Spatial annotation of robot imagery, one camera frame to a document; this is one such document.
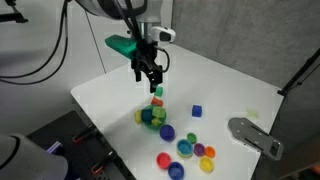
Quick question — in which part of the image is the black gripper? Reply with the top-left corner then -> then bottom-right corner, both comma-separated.
130,39 -> 164,94

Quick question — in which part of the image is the dark blue foam block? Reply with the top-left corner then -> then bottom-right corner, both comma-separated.
141,109 -> 154,124

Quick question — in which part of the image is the grey rounded robot base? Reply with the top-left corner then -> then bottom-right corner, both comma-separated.
0,132 -> 70,180

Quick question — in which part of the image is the green foam block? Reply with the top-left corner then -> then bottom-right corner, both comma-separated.
154,86 -> 164,98

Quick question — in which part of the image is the lime green block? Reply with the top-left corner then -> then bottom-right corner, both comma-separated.
152,106 -> 167,119

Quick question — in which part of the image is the orange toy figure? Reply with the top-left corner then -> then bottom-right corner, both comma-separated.
150,96 -> 165,108

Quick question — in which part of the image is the small yellow hand-shaped figure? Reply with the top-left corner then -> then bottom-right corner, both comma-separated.
151,118 -> 163,128

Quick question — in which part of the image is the bright blue cube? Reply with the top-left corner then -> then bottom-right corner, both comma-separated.
191,104 -> 203,118

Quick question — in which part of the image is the small green cup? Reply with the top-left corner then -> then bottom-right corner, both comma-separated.
186,132 -> 198,145

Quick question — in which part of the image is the teal cup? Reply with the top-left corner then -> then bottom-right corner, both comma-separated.
176,138 -> 194,159

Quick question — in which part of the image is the red cup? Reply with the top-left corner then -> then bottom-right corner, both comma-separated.
155,151 -> 172,170

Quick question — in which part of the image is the purple cup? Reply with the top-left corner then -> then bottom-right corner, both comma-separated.
193,142 -> 206,158

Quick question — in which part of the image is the blue cup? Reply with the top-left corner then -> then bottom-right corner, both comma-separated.
167,161 -> 185,180

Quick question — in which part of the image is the orange cup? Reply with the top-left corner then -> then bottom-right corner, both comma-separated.
204,145 -> 217,159

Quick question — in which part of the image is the black equipment box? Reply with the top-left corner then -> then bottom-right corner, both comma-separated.
26,110 -> 136,180

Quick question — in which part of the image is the yellow cup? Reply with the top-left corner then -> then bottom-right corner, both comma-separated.
199,156 -> 215,174

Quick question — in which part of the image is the pale yellow translucent piece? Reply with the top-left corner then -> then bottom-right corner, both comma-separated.
246,108 -> 260,120

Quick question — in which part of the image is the grey metal mounting plate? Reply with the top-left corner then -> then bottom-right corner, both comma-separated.
227,116 -> 285,162

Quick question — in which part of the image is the black tripod pole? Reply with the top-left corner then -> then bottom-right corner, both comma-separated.
277,46 -> 320,98

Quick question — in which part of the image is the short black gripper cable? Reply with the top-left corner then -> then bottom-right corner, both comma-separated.
155,46 -> 171,73

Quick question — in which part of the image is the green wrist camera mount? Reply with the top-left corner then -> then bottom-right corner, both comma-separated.
104,33 -> 139,61

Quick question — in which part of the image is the red-handled black clamp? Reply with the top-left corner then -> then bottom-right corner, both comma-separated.
90,150 -> 118,176
72,124 -> 98,145

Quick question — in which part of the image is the long black hanging cable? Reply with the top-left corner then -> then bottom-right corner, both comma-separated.
0,0 -> 68,80
0,0 -> 70,86

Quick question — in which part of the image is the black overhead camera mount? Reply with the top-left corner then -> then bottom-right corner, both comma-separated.
0,0 -> 30,25

